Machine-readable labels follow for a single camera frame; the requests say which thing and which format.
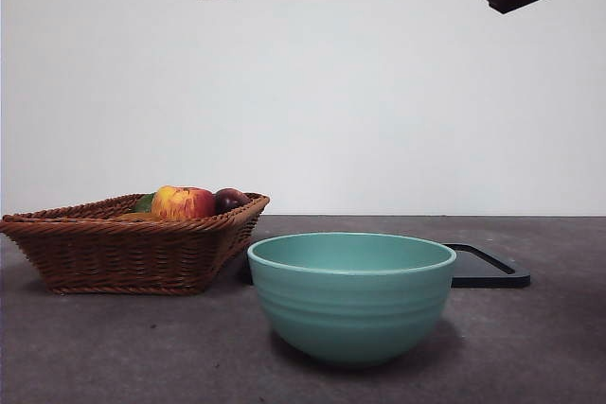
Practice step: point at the teal ribbed bowl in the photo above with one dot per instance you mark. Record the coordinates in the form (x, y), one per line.
(350, 314)

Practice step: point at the black rectangular tray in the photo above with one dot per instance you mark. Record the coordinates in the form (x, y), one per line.
(492, 276)

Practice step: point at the green fruit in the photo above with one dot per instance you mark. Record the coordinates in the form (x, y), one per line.
(143, 203)

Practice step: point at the dark red plum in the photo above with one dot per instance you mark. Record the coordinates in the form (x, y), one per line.
(229, 200)

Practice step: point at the brown wicker basket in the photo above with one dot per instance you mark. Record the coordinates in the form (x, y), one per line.
(132, 257)

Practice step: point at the brown kiwi fruit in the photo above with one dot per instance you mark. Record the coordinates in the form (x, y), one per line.
(139, 216)

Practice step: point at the red yellow apple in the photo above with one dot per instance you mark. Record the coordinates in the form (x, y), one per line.
(184, 203)

